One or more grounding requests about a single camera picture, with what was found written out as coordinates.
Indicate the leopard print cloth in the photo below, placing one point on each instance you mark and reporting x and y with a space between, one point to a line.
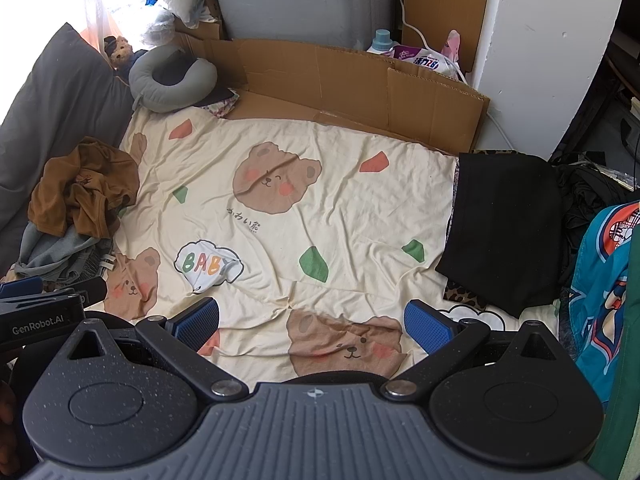
458 294

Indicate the purple white detergent bag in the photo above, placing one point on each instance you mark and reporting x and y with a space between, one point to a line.
427 58

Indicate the grey neck pillow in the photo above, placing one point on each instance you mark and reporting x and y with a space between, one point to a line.
167 78

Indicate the black folded garment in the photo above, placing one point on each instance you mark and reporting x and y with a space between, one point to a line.
507 241

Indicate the detergent bottle blue cap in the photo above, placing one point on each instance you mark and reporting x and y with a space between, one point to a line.
382 43

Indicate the floral folded cloth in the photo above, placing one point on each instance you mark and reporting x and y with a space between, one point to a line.
222 108

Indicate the cream bear print bedsheet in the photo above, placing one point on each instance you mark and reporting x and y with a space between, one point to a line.
312 239

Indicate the dark grey pillow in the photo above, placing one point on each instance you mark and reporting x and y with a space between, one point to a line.
71 93

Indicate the blue denim garment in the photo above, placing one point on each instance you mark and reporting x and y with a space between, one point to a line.
61 260

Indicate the upright cardboard panel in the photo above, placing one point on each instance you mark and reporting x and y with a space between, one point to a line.
430 22

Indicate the pink item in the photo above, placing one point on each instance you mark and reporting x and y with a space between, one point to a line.
452 46

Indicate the brown printed t-shirt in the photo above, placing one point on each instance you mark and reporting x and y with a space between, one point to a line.
85 189

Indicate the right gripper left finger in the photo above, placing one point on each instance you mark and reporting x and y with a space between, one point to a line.
175 342

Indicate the brown cardboard sheet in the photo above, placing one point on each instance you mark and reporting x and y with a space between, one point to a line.
340 87

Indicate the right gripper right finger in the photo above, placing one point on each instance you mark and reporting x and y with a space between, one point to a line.
447 344

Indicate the small teddy bear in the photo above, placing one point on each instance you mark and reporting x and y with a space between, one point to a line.
118 50

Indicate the teal patterned garment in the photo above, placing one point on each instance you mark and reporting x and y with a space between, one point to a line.
598 295

